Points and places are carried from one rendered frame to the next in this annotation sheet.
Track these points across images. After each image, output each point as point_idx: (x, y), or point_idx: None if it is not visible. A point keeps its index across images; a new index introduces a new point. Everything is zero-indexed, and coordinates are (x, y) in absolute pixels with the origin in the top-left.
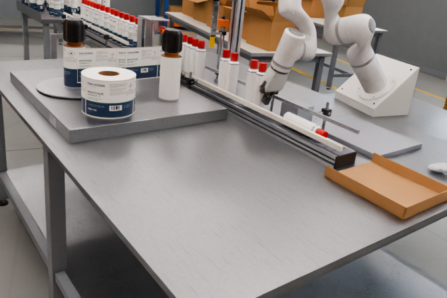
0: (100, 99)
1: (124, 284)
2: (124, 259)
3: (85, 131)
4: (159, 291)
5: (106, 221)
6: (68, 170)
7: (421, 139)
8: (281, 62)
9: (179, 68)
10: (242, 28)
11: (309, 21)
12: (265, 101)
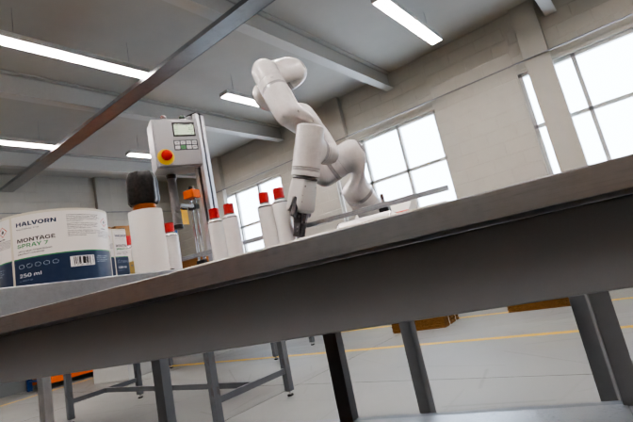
0: (48, 247)
1: None
2: None
3: (31, 291)
4: None
5: (219, 282)
6: (24, 311)
7: None
8: (308, 162)
9: (162, 223)
10: (216, 198)
11: (316, 120)
12: (300, 232)
